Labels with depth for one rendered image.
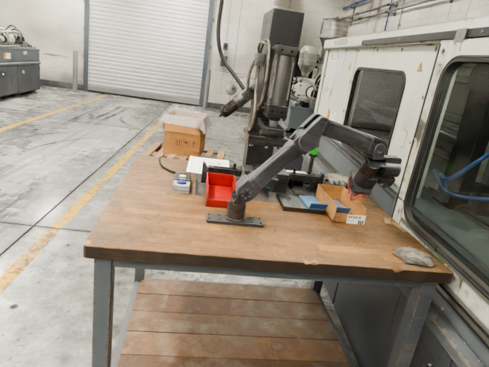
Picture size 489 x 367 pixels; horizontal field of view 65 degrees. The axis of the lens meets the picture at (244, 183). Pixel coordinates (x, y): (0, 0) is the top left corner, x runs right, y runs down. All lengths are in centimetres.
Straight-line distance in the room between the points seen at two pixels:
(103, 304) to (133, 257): 20
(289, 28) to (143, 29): 941
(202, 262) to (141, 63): 1004
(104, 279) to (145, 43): 1000
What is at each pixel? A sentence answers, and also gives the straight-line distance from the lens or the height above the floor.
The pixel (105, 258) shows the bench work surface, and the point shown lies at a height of 87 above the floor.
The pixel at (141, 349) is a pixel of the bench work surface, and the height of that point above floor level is 22.
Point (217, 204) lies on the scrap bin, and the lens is 145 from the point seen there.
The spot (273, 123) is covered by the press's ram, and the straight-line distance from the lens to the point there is 167.
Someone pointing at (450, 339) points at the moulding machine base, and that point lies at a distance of 147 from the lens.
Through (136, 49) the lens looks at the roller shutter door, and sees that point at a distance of 1106.
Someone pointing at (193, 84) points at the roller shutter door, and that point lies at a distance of 1085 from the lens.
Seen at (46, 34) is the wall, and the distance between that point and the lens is 1180.
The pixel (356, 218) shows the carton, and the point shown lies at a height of 92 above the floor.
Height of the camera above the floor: 144
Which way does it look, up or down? 18 degrees down
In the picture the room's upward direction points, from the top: 8 degrees clockwise
